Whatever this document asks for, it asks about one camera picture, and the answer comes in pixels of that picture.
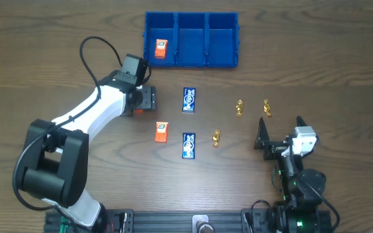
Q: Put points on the gold wrapped candy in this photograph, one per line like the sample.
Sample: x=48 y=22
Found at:
x=239 y=108
x=216 y=138
x=267 y=108

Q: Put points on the blue candy pack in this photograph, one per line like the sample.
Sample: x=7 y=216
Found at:
x=188 y=100
x=188 y=145

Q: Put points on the mounting rail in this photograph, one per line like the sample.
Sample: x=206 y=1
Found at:
x=167 y=221

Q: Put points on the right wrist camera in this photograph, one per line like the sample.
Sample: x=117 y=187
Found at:
x=303 y=140

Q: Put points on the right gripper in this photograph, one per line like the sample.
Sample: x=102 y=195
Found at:
x=275 y=150

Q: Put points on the orange candy box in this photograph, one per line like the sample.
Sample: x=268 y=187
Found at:
x=161 y=132
x=161 y=49
x=138 y=111

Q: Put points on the blue tray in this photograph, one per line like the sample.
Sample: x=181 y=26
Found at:
x=191 y=48

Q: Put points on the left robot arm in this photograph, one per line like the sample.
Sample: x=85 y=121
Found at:
x=105 y=103

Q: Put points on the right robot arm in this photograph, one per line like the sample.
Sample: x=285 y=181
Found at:
x=303 y=191

